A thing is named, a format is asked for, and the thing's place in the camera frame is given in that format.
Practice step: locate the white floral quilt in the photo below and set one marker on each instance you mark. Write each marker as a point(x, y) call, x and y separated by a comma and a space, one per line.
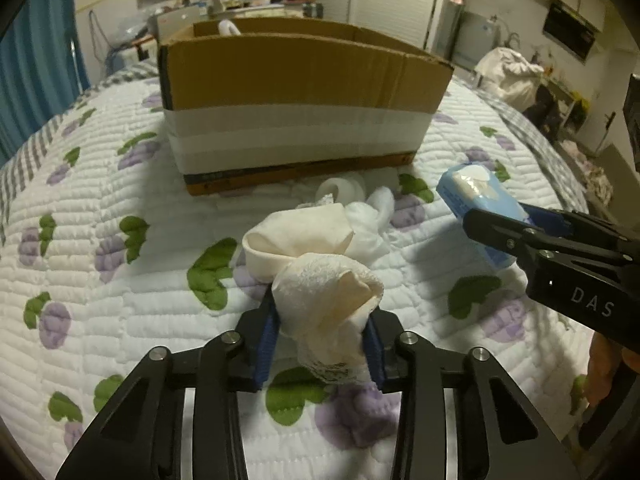
point(104, 256)

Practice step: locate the brown cardboard box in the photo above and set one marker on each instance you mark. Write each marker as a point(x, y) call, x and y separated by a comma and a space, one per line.
point(264, 100)

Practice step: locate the white cloth knot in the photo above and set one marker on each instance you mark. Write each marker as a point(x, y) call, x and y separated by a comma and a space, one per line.
point(344, 189)

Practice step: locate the cream lace cloth knot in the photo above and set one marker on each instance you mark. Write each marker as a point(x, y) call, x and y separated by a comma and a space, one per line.
point(323, 298)

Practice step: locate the black range hood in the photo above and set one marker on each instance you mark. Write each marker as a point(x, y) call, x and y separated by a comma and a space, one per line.
point(570, 30)

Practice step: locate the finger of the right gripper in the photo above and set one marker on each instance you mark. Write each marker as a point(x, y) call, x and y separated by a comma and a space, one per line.
point(573, 224)
point(525, 243)

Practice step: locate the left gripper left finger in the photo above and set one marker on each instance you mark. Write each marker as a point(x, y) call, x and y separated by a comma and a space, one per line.
point(138, 432)

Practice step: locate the light blue cloud cloth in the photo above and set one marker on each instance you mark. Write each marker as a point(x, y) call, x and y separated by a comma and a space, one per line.
point(472, 186)

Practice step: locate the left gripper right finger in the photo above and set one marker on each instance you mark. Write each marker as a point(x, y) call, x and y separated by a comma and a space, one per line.
point(499, 433)

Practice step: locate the white fluffy knotted towel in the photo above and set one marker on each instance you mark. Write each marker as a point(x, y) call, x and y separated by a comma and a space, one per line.
point(369, 220)

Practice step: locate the teal window curtain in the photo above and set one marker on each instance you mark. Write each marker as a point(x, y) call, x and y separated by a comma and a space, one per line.
point(42, 69)

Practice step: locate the white bundled duvet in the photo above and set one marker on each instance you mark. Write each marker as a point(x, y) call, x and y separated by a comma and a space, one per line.
point(508, 76)

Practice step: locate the orange gloved hand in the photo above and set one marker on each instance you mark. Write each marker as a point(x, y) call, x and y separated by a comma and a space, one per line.
point(612, 371)

